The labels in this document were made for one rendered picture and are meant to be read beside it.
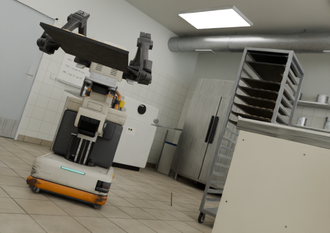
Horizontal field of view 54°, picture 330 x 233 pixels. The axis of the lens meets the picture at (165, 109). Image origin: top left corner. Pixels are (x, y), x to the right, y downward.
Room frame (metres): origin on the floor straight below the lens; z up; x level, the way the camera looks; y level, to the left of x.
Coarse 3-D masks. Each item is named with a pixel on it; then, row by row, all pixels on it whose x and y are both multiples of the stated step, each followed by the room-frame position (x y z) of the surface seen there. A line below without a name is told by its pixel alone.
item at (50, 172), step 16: (48, 160) 2.53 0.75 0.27; (64, 160) 2.69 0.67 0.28; (32, 176) 2.52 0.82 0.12; (48, 176) 2.52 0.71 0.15; (64, 176) 2.53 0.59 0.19; (80, 176) 2.54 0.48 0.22; (96, 176) 2.56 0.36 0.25; (112, 176) 2.82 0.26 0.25; (64, 192) 2.53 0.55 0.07; (80, 192) 2.55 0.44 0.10; (96, 192) 2.56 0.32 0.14
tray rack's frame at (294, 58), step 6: (252, 48) 3.13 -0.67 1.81; (258, 48) 3.10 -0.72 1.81; (264, 48) 3.07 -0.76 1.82; (276, 54) 3.12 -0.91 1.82; (282, 54) 3.07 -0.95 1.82; (288, 54) 2.95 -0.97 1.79; (294, 54) 2.96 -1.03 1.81; (294, 60) 3.07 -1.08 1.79; (300, 66) 3.21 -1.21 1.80; (300, 72) 3.37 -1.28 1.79; (300, 78) 3.42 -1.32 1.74; (300, 84) 3.41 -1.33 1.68; (300, 90) 3.42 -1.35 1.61; (294, 102) 3.42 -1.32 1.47; (294, 108) 3.41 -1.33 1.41; (204, 210) 3.15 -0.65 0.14; (210, 210) 3.20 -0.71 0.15; (216, 210) 3.30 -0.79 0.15; (204, 216) 3.24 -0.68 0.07
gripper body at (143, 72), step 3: (135, 63) 1.83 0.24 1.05; (141, 63) 1.80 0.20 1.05; (141, 69) 1.81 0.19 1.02; (138, 72) 1.80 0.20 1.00; (141, 72) 1.82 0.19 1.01; (144, 72) 1.84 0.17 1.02; (138, 75) 1.81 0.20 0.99; (141, 75) 1.83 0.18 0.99; (144, 75) 1.84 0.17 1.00; (129, 78) 1.84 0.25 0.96; (135, 78) 1.82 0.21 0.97; (138, 78) 1.81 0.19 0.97; (141, 78) 1.85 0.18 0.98; (144, 78) 1.86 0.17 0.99
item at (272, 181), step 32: (256, 160) 1.51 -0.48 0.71; (288, 160) 1.40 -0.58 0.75; (320, 160) 1.31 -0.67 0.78; (224, 192) 1.60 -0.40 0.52; (256, 192) 1.48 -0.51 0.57; (288, 192) 1.38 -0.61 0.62; (320, 192) 1.29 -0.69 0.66; (224, 224) 1.57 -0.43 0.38; (256, 224) 1.45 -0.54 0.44; (288, 224) 1.36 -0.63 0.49; (320, 224) 1.27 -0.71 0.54
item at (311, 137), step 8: (240, 120) 1.63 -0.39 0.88; (248, 120) 1.60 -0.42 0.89; (256, 120) 1.56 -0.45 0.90; (240, 128) 1.62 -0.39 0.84; (248, 128) 1.59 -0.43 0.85; (256, 128) 1.56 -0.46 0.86; (264, 128) 1.53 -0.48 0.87; (272, 128) 1.50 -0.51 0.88; (280, 128) 1.47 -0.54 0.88; (288, 128) 1.44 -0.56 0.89; (296, 128) 1.42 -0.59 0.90; (280, 136) 1.46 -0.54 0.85; (288, 136) 1.44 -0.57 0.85; (296, 136) 1.41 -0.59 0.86; (304, 136) 1.39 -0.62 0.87; (312, 136) 1.36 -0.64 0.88; (320, 136) 1.34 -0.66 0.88; (328, 136) 1.32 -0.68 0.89; (312, 144) 1.36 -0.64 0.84; (320, 144) 1.33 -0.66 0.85; (328, 144) 1.31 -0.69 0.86
